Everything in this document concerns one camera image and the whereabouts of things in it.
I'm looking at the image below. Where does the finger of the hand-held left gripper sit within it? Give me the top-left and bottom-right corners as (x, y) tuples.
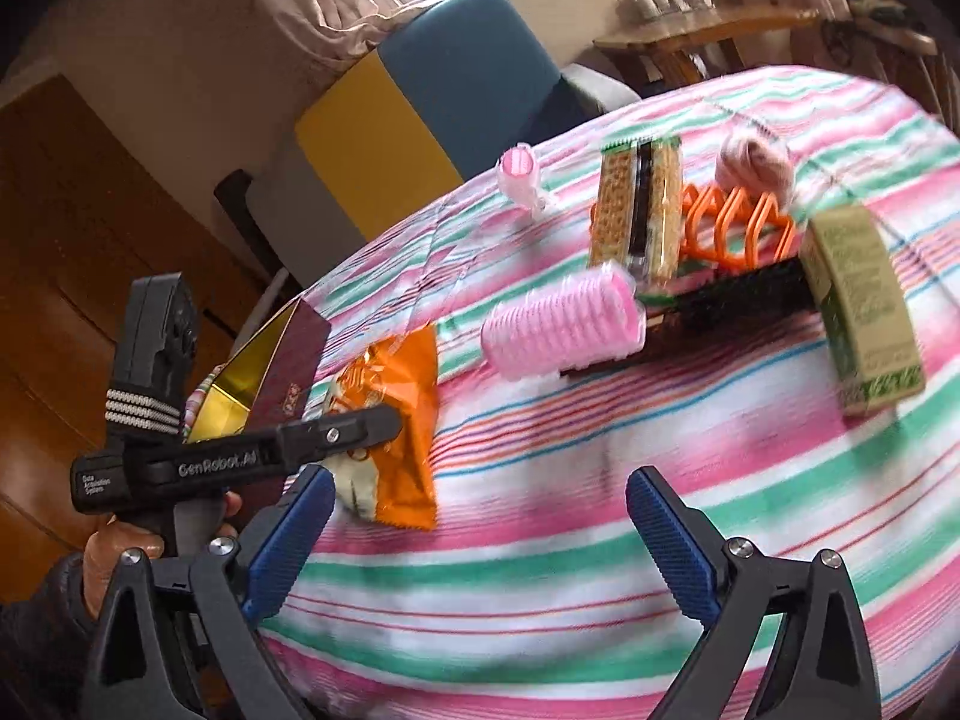
(274, 405), (406, 470)

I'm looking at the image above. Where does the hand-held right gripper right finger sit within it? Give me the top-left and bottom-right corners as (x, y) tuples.
(625, 465), (882, 720)

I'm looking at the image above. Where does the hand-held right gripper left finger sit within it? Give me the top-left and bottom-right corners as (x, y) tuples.
(79, 465), (337, 720)

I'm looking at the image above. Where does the orange snack packet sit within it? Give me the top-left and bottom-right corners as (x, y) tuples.
(315, 330), (440, 533)

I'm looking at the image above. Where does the maroon and gold box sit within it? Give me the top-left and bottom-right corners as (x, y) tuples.
(184, 298), (333, 518)

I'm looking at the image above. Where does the small pink hair roller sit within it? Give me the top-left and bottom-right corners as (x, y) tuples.
(497, 144), (557, 215)

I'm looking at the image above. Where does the person's left forearm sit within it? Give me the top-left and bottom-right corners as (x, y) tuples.
(0, 551), (102, 720)

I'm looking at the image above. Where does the person's left hand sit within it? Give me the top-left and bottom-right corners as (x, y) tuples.
(81, 519), (166, 612)

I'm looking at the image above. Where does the striped blanket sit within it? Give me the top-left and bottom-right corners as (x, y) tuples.
(184, 64), (960, 720)

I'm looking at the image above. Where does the large pink hair roller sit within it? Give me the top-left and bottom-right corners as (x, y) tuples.
(480, 259), (647, 382)

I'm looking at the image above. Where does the black textured board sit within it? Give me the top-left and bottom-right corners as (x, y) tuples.
(559, 255), (822, 380)

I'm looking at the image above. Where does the green carton box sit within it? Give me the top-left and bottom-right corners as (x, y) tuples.
(799, 202), (927, 417)

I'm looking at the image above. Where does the orange hexagon rack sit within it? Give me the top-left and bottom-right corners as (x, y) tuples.
(671, 184), (797, 275)

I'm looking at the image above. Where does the cracker packet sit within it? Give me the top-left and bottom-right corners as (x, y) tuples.
(587, 135), (685, 308)

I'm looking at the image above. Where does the pink yarn ball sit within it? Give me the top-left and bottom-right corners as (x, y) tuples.
(714, 127), (796, 207)

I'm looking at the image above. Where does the blue yellow grey armchair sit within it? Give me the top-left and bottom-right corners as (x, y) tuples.
(214, 0), (642, 293)

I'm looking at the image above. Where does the wooden side table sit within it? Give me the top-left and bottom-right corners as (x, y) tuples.
(592, 7), (822, 87)

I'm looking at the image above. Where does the tray of white cups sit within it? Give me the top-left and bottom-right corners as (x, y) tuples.
(616, 0), (717, 23)

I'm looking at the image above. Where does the rattan chair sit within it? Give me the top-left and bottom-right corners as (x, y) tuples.
(821, 0), (960, 128)

